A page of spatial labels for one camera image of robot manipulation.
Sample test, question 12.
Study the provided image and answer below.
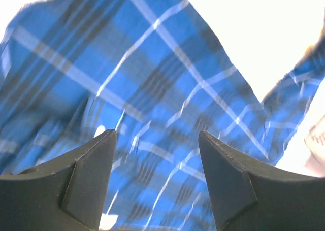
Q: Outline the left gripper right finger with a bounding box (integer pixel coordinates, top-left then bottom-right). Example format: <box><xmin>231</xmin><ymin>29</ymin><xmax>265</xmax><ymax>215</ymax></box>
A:
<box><xmin>199</xmin><ymin>131</ymin><xmax>324</xmax><ymax>230</ymax></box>

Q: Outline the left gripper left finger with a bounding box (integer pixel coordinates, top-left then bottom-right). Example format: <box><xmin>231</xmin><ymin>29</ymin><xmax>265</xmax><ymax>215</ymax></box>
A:
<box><xmin>1</xmin><ymin>129</ymin><xmax>117</xmax><ymax>230</ymax></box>

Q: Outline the blue plaid long sleeve shirt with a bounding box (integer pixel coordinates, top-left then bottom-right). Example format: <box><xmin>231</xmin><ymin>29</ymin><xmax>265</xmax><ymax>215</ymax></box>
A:
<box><xmin>1</xmin><ymin>0</ymin><xmax>324</xmax><ymax>230</ymax></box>

